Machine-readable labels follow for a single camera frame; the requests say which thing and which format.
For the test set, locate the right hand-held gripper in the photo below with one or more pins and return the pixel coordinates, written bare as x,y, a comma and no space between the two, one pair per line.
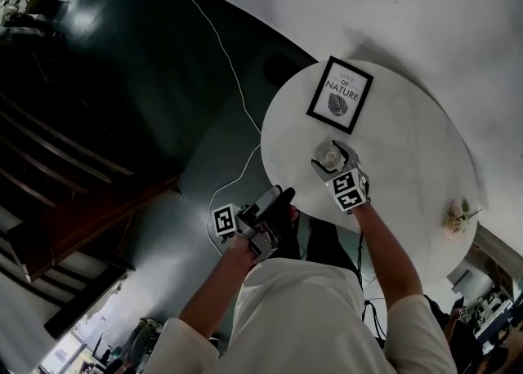
349,190

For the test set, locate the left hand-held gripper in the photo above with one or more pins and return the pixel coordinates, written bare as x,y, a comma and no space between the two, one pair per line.
255,233

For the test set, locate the dark round glass bottle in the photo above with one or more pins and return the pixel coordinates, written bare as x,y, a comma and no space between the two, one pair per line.
329,155

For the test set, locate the person's left forearm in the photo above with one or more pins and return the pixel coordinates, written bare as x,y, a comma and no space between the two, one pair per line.
216,282

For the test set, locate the person's right forearm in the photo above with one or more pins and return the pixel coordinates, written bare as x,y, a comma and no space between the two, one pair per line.
386,254

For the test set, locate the round white table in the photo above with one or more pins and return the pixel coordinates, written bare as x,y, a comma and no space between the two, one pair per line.
400,168

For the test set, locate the person's black trousers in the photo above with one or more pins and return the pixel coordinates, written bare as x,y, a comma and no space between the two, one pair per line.
327,241

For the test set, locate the person's white shirt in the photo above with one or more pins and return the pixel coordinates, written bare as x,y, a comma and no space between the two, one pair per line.
302,315

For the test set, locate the pink flower bouquet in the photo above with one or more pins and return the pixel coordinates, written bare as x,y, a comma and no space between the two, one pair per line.
457,217

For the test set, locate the grey shelf unit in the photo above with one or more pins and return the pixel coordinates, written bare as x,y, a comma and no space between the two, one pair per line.
498,250

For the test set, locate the dark wooden staircase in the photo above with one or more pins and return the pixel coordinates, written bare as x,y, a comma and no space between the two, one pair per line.
81,217

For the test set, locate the black picture frame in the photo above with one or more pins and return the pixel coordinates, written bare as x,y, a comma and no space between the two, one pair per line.
341,94

